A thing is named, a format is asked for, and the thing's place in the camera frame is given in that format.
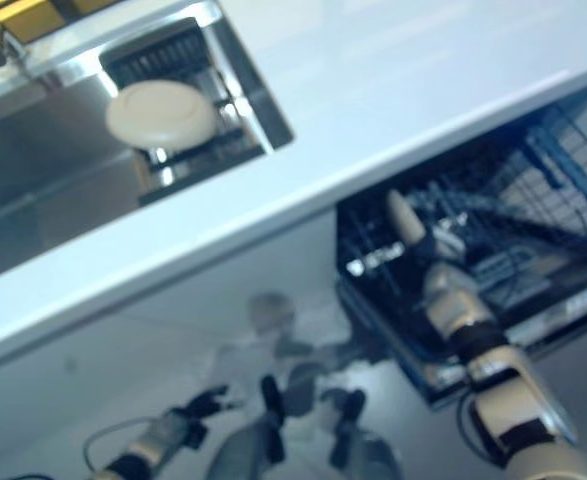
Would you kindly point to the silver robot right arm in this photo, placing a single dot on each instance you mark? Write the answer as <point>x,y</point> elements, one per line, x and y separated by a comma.
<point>503,390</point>

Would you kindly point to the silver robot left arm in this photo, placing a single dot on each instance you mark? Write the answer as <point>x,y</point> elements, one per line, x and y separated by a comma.
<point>143,450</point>

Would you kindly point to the beige ceramic plate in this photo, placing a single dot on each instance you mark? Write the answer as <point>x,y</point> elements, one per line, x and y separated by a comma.
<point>158,112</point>
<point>405,220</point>

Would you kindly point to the narrow glossy white cabinet door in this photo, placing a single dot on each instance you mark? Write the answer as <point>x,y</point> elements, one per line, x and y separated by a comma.
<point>173,325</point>

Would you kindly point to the stainless steel kitchen sink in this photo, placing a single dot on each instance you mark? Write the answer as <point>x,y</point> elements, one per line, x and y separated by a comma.
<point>48,165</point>

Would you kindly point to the black sink dish rack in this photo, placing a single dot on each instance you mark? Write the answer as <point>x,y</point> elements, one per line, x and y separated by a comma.
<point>233,135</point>

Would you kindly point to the dark robot right hand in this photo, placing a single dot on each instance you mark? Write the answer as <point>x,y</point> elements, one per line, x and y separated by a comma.
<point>432,254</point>

